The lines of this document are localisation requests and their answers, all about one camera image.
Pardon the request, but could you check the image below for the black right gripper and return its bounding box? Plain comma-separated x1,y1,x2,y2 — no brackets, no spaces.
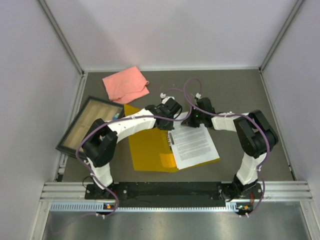
182,106,206,128

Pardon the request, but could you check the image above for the printed paper sheet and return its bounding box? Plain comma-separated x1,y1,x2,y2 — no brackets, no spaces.
171,112,220,170

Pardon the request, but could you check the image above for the metal folder clip mechanism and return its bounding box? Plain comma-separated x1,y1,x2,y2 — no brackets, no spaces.
167,131,175,150

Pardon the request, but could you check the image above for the yellow plastic folder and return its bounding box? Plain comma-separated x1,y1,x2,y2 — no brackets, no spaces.
123,103,221,173

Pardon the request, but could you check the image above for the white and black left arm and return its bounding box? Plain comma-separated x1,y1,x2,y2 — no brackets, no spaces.
76,97,182,199

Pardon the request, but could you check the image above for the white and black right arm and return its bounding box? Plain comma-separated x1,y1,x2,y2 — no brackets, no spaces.
181,94,279,202

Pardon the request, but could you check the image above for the pink folded cloth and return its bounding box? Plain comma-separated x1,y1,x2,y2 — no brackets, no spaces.
102,66,150,104

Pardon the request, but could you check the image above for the black framed wooden tray box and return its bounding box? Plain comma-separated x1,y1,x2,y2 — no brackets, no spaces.
56,96,124,158

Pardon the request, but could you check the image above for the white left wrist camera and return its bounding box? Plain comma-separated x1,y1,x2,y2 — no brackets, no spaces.
160,93,175,104

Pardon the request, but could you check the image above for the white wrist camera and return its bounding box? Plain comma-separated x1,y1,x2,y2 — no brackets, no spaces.
160,93,175,104
194,93,202,100

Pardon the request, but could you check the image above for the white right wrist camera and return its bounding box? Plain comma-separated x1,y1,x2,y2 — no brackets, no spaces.
194,93,202,100

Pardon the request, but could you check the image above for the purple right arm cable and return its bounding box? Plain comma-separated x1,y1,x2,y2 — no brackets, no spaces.
183,77,272,220

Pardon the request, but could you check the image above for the slotted grey cable duct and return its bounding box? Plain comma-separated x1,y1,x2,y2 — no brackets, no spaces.
49,201,253,213

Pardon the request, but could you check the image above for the aluminium frame rail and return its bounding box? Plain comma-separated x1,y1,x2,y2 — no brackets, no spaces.
40,71,89,202

